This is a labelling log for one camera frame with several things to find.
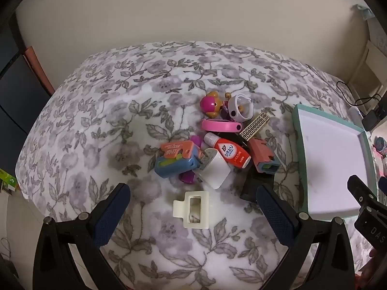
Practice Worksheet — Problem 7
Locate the floral grey white blanket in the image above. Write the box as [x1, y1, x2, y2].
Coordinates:
[15, 41, 378, 290]

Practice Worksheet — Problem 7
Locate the red white small bottle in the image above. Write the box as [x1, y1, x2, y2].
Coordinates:
[204, 132, 251, 170]

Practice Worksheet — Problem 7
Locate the white charger plug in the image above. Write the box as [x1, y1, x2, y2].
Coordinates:
[201, 148, 232, 189]

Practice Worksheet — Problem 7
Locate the cream wooden shelf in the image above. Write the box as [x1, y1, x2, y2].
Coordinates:
[348, 41, 387, 109]

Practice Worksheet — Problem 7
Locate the purple comb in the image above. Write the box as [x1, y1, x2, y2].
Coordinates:
[180, 135, 202, 186]

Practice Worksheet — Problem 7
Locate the large blue orange plastic case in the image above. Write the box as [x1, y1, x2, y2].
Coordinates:
[155, 140, 201, 178]

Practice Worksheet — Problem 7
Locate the gold black patterned case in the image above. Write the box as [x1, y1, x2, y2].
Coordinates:
[239, 112, 270, 141]

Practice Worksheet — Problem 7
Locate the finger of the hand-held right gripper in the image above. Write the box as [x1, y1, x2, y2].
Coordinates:
[347, 174, 387, 216]

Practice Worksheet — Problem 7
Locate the pink oblong case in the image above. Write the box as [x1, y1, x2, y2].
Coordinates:
[201, 119, 243, 133]

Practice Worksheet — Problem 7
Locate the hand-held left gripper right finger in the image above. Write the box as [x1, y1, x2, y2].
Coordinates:
[256, 184, 358, 290]

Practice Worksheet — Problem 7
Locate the round patterned tin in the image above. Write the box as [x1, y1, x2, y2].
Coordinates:
[373, 136, 387, 158]

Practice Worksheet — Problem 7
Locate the pink orange toy bear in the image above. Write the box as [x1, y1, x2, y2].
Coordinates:
[199, 91, 224, 118]

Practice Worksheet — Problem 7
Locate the green packet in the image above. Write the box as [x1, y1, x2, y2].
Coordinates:
[0, 169, 17, 192]

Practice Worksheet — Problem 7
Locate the black cable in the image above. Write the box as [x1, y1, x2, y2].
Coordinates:
[336, 80, 382, 106]

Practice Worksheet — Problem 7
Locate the black square box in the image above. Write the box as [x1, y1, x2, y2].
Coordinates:
[240, 172, 275, 201]

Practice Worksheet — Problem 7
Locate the dark cabinet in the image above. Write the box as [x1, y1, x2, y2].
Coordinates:
[0, 12, 55, 170]

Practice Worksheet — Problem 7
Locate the small salmon blue plastic case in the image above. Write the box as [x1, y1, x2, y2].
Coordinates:
[248, 137, 282, 173]

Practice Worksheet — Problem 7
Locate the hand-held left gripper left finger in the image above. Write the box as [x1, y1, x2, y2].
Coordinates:
[33, 183, 131, 290]

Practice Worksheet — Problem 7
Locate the black power adapter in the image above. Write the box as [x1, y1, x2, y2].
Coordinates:
[362, 109, 382, 132]

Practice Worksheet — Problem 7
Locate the teal white shallow box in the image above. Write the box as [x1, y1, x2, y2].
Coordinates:
[292, 103, 378, 220]

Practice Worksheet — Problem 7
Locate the person's right hand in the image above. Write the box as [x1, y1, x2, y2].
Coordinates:
[361, 247, 387, 282]

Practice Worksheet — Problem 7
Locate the white round plastic toy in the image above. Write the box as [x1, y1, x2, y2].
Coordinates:
[227, 94, 253, 121]

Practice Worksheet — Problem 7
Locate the cream hair claw clip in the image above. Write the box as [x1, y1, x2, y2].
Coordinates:
[173, 191, 208, 228]

